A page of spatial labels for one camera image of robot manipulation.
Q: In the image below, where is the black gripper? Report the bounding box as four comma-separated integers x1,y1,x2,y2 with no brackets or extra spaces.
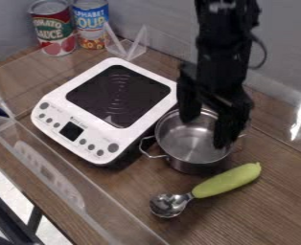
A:
176,44,254,149

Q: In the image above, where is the clear acrylic front barrier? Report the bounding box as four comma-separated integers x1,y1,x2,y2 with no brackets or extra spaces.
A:
0,76,169,245

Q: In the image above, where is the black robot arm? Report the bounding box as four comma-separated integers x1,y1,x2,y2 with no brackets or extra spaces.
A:
176,0,259,149

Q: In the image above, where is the green handled ice cream scoop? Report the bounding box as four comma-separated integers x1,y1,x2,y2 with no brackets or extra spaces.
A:
149,163,262,218

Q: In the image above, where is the silver steel pot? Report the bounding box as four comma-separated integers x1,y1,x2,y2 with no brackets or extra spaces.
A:
137,108,235,174

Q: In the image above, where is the alphabet soup can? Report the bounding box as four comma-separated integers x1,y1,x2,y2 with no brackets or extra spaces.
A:
72,0,108,50

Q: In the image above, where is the black table frame leg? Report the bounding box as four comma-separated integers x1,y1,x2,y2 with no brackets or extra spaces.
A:
0,197,45,245

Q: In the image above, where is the white and black stove top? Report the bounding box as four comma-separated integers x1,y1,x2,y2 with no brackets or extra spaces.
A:
30,57,176,167

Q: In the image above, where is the tomato sauce can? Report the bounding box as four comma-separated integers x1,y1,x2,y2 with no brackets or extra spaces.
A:
28,0,76,56

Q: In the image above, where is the clear acrylic corner bracket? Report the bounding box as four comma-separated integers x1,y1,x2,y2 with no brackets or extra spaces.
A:
104,23,148,61

